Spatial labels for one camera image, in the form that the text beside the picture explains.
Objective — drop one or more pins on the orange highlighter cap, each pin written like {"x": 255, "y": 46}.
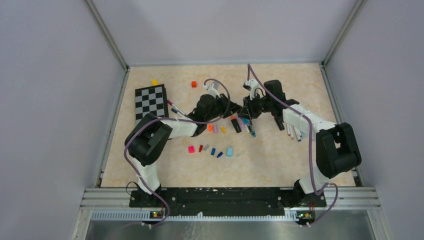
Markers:
{"x": 210, "y": 128}

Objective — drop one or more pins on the black orange cap highlighter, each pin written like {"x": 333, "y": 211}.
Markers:
{"x": 235, "y": 124}

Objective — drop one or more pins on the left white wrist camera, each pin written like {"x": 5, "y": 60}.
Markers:
{"x": 212, "y": 89}

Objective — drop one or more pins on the clear teal gel pen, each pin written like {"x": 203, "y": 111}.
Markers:
{"x": 253, "y": 133}

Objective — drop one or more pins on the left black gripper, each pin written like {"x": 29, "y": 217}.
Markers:
{"x": 233, "y": 108}

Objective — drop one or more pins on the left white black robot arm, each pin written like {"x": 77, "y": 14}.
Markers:
{"x": 145, "y": 143}

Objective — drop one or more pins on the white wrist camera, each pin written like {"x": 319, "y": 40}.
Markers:
{"x": 252, "y": 86}
{"x": 212, "y": 89}

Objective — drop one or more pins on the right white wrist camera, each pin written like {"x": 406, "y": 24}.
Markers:
{"x": 252, "y": 86}

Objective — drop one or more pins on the dark blue small cap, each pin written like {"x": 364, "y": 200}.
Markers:
{"x": 220, "y": 154}

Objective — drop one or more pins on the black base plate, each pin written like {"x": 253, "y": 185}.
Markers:
{"x": 226, "y": 201}

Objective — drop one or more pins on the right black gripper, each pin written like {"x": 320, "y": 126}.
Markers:
{"x": 248, "y": 110}

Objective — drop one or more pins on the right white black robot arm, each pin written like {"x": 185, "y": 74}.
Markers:
{"x": 336, "y": 148}

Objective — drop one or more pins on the blue deli whiteboard marker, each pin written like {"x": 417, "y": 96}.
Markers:
{"x": 298, "y": 134}

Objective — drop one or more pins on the red cap whiteboard marker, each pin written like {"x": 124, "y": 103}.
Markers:
{"x": 289, "y": 132}

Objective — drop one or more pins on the clear green gel pen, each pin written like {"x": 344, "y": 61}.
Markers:
{"x": 249, "y": 122}

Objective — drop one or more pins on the light blue highlighter cap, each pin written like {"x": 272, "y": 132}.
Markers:
{"x": 229, "y": 152}

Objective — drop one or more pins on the black grey checkerboard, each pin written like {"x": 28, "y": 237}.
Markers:
{"x": 152, "y": 99}

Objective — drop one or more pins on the grey cap acrylic marker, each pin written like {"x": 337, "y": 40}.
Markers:
{"x": 292, "y": 133}

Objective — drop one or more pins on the black blue cap highlighter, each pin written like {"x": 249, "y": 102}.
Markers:
{"x": 245, "y": 121}

